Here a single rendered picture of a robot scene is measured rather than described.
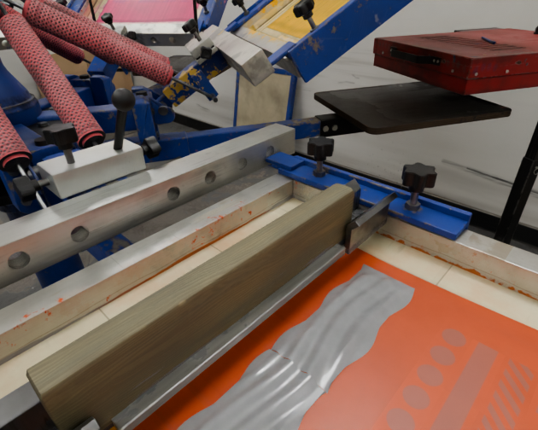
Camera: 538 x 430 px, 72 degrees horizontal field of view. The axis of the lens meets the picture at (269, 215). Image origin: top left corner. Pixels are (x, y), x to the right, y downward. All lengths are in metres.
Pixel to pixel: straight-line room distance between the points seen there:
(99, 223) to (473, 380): 0.45
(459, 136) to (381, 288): 1.96
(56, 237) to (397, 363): 0.40
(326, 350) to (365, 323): 0.06
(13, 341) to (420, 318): 0.42
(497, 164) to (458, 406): 2.04
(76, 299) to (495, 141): 2.16
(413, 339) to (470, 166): 2.03
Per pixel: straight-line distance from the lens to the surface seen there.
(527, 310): 0.51
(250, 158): 0.63
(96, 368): 0.29
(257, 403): 0.36
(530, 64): 1.22
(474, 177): 2.42
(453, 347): 0.43
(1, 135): 0.71
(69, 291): 0.47
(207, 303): 0.33
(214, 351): 0.35
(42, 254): 0.50
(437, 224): 0.52
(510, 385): 0.43
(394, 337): 0.42
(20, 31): 0.88
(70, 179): 0.54
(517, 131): 2.30
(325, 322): 0.42
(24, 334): 0.46
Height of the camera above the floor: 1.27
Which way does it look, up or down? 32 degrees down
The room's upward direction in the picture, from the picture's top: 2 degrees counter-clockwise
